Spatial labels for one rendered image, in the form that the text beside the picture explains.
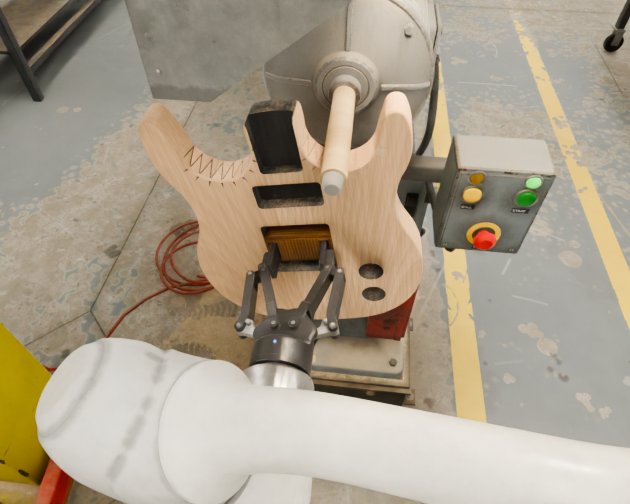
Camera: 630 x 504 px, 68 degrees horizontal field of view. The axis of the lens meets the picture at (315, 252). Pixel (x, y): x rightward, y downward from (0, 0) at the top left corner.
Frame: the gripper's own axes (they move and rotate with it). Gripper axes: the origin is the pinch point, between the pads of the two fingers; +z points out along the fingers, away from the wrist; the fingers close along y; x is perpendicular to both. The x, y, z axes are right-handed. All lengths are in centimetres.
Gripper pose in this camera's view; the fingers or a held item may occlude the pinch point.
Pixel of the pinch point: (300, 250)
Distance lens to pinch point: 68.6
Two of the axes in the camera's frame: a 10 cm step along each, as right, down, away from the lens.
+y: 9.8, -0.3, -2.0
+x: -1.7, -6.7, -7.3
